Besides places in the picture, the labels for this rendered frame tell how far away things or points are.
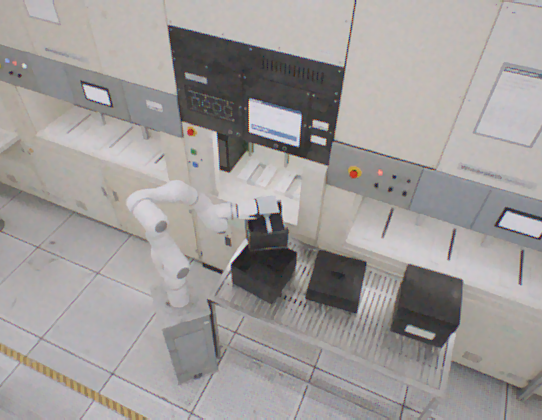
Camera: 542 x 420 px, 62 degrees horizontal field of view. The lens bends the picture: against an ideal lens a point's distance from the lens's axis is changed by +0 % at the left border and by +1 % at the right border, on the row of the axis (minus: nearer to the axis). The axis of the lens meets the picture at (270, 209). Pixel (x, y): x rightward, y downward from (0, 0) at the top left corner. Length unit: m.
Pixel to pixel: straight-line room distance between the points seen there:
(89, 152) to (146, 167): 0.45
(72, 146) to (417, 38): 2.49
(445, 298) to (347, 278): 0.51
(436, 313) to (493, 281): 0.54
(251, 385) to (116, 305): 1.17
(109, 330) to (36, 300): 0.64
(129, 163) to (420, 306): 2.09
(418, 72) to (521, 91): 0.38
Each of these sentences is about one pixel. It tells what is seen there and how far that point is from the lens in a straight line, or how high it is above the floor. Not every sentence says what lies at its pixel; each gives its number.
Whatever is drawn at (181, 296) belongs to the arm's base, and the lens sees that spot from 2.44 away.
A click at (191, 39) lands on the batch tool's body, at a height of 1.91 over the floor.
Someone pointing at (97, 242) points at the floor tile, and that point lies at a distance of 3.96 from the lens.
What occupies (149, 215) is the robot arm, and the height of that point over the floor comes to 1.56.
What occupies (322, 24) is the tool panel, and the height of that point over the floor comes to 2.11.
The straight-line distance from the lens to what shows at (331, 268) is 2.56.
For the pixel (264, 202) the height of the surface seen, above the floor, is 1.27.
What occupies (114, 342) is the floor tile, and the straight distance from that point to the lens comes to 3.41.
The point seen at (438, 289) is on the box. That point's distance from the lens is 2.45.
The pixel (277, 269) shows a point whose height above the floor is 0.80.
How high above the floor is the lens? 2.92
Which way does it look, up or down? 47 degrees down
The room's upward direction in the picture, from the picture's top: 2 degrees clockwise
